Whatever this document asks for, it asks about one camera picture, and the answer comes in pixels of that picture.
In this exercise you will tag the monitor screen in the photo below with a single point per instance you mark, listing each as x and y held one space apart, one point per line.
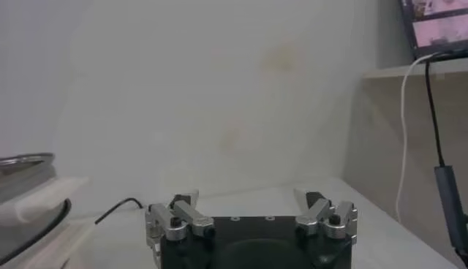
438 33

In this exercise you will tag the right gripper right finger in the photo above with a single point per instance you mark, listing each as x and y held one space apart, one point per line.
314 219

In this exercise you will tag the perforated steel steamer basket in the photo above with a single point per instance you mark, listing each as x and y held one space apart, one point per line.
25 175

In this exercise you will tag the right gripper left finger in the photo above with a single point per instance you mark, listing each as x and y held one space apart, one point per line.
194 219

